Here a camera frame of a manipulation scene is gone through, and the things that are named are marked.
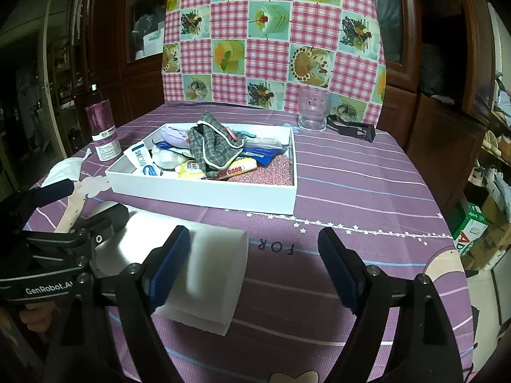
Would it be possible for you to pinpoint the clear packet with blue tool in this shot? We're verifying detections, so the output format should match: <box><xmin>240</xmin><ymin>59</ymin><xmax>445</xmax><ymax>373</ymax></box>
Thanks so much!
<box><xmin>227</xmin><ymin>125</ymin><xmax>282</xmax><ymax>150</ymax></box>

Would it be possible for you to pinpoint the brown scouring sponge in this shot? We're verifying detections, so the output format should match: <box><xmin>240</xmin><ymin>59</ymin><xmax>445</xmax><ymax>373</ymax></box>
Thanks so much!
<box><xmin>227</xmin><ymin>155</ymin><xmax>297</xmax><ymax>187</ymax></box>

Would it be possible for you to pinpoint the purple labelled bottle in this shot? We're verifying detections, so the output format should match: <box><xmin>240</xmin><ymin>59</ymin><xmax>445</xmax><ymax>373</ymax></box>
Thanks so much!
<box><xmin>85</xmin><ymin>84</ymin><xmax>122</xmax><ymax>163</ymax></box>

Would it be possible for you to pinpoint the blue printed packet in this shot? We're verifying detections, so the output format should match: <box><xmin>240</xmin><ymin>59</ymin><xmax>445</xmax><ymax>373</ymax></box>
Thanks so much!
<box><xmin>156</xmin><ymin>139</ymin><xmax>288</xmax><ymax>166</ymax></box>

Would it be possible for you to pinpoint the white toothpaste tube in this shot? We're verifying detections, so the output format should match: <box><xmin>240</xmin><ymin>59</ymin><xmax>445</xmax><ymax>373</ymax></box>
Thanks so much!
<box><xmin>123</xmin><ymin>140</ymin><xmax>164</xmax><ymax>177</ymax></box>

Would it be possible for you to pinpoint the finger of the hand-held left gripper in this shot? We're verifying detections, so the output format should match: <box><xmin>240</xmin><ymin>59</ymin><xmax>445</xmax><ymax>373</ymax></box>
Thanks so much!
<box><xmin>24</xmin><ymin>203</ymin><xmax>130</xmax><ymax>248</ymax></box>
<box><xmin>0</xmin><ymin>179</ymin><xmax>76</xmax><ymax>228</ymax></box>

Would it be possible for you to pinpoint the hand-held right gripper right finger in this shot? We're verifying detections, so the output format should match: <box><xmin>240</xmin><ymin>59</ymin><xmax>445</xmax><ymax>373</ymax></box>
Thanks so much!
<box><xmin>318</xmin><ymin>227</ymin><xmax>466</xmax><ymax>383</ymax></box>

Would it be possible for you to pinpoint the dark wooden cabinet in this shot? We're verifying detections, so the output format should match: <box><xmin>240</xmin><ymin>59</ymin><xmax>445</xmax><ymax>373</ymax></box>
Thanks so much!
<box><xmin>383</xmin><ymin>0</ymin><xmax>500</xmax><ymax>216</ymax></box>

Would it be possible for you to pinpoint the white paper towel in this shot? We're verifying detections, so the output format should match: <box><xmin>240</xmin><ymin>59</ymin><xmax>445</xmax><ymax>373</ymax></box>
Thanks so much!
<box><xmin>95</xmin><ymin>207</ymin><xmax>250</xmax><ymax>336</ymax></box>

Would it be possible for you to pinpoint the black plastic clip tool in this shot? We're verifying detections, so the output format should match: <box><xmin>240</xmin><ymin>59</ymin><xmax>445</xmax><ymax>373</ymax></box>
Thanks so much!
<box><xmin>326</xmin><ymin>114</ymin><xmax>377</xmax><ymax>143</ymax></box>

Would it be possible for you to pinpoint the person's left hand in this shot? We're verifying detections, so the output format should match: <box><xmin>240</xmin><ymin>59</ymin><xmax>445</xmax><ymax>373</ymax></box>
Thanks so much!
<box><xmin>18</xmin><ymin>301</ymin><xmax>54</xmax><ymax>328</ymax></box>

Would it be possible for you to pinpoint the grey plaid cloth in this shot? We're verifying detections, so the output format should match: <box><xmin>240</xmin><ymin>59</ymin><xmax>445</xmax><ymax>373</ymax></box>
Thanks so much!
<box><xmin>187</xmin><ymin>112</ymin><xmax>246</xmax><ymax>180</ymax></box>

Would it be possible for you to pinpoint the purple striped tablecloth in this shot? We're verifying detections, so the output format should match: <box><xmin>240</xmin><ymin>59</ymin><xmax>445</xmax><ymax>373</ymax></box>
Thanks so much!
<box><xmin>24</xmin><ymin>101</ymin><xmax>477</xmax><ymax>383</ymax></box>

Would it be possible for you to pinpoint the green and white carton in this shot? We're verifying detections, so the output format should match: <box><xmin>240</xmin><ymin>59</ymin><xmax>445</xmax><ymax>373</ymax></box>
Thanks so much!
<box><xmin>453</xmin><ymin>203</ymin><xmax>490</xmax><ymax>258</ymax></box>

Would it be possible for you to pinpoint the clear drinking glass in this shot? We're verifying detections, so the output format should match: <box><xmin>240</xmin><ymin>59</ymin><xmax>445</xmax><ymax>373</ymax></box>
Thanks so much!
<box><xmin>297</xmin><ymin>88</ymin><xmax>333</xmax><ymax>132</ymax></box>

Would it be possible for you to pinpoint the pink checkered printed cloth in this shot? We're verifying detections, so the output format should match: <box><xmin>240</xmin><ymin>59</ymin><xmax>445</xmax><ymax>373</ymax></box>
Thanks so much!
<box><xmin>161</xmin><ymin>0</ymin><xmax>387</xmax><ymax>125</ymax></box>

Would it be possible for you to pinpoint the lavender sock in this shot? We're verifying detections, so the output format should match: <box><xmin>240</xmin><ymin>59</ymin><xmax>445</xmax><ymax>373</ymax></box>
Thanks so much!
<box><xmin>162</xmin><ymin>125</ymin><xmax>192</xmax><ymax>146</ymax></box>

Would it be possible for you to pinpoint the yellow printed packet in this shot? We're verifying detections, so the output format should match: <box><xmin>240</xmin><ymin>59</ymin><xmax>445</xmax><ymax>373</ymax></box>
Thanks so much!
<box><xmin>176</xmin><ymin>157</ymin><xmax>258</xmax><ymax>180</ymax></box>

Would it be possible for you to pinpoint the white face mask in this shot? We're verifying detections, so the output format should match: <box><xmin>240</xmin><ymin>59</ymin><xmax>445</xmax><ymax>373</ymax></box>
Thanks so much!
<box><xmin>40</xmin><ymin>157</ymin><xmax>86</xmax><ymax>188</ymax></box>

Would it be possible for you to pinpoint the white shallow box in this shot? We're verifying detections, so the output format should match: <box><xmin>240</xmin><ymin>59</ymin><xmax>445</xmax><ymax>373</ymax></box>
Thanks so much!
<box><xmin>104</xmin><ymin>123</ymin><xmax>298</xmax><ymax>215</ymax></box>

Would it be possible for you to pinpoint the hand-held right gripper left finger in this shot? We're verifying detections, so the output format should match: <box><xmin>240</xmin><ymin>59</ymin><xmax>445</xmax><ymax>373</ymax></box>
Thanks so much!
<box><xmin>44</xmin><ymin>225</ymin><xmax>191</xmax><ymax>383</ymax></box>

